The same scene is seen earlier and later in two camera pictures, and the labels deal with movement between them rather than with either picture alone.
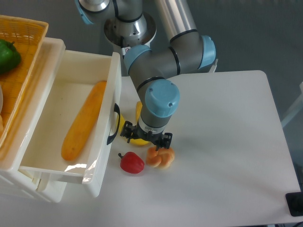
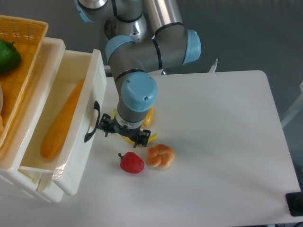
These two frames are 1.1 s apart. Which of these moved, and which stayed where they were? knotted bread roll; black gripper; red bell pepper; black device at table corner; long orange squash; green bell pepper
Moved: black gripper; long orange squash
Stayed: knotted bread roll; green bell pepper; black device at table corner; red bell pepper
